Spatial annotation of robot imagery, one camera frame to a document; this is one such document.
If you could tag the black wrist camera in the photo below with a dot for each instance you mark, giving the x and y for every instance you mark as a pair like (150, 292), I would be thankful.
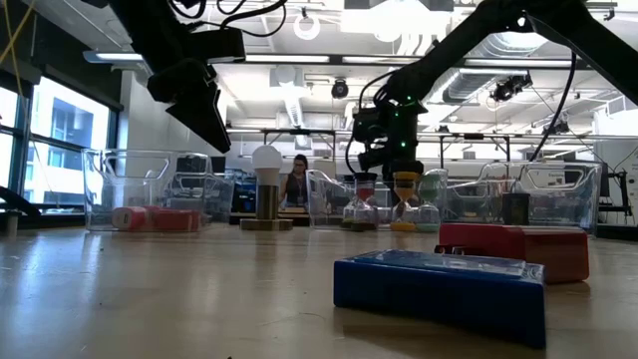
(222, 45)
(368, 124)

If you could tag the white bulb brass lamp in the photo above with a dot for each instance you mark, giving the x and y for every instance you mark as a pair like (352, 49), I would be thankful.
(267, 199)

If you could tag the clear plastic bin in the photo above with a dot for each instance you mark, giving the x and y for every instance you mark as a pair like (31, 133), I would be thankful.
(99, 189)
(558, 209)
(324, 199)

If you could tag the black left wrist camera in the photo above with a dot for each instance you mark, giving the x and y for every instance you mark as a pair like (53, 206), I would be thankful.
(222, 45)

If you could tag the orange sand timer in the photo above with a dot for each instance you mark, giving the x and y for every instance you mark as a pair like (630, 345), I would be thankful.
(405, 214)

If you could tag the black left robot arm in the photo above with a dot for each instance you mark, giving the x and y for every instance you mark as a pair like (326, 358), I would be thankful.
(124, 10)

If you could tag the lavender charger block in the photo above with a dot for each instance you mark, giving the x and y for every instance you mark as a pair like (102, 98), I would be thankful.
(184, 204)

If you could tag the long ceiling light strip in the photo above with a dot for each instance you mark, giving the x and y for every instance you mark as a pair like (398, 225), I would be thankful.
(289, 58)

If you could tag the large window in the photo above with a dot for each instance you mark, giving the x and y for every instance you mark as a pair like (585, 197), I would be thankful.
(70, 139)

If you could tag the black ceiling camera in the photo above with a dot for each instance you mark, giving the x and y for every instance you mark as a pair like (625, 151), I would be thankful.
(340, 89)
(508, 87)
(555, 128)

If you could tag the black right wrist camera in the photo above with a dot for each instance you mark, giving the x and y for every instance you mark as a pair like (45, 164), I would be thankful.
(368, 124)

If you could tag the silver ventilation duct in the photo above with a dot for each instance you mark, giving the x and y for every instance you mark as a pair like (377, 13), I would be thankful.
(468, 82)

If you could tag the black background frame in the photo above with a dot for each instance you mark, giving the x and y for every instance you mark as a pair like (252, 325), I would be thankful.
(299, 131)

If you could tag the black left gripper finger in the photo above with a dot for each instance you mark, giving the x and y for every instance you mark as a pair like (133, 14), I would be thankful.
(204, 119)

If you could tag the white short post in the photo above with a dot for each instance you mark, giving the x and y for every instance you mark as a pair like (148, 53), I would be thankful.
(11, 224)

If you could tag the blue digital timer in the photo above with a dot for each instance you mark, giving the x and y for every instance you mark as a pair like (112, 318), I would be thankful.
(438, 304)

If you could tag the pink small charger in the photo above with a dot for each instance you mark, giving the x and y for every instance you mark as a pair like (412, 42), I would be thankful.
(130, 218)

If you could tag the white ceiling pipes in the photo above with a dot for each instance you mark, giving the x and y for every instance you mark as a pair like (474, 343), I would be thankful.
(294, 107)

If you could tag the black tripod stand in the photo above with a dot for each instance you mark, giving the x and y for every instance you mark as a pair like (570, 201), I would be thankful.
(623, 194)

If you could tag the black slanted bar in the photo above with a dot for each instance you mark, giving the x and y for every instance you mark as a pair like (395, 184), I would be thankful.
(20, 202)

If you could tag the teal sand timer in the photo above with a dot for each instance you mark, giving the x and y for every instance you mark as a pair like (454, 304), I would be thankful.
(428, 214)

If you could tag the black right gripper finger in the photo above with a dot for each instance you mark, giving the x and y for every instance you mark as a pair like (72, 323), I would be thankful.
(406, 167)

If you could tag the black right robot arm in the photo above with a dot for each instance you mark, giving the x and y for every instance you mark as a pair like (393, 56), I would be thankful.
(573, 30)

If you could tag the black-capped red sand timer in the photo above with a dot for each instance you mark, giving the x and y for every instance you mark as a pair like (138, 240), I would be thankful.
(365, 212)

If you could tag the person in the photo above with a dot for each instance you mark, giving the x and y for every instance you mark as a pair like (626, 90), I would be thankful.
(298, 184)

